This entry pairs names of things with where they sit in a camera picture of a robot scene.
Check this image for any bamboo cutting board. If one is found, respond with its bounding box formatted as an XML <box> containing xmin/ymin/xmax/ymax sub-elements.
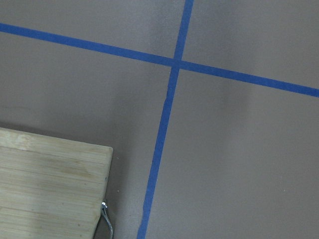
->
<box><xmin>0</xmin><ymin>128</ymin><xmax>113</xmax><ymax>239</ymax></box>

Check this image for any metal cutting board handle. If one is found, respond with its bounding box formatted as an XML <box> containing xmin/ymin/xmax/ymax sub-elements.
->
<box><xmin>101</xmin><ymin>201</ymin><xmax>114</xmax><ymax>239</ymax></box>

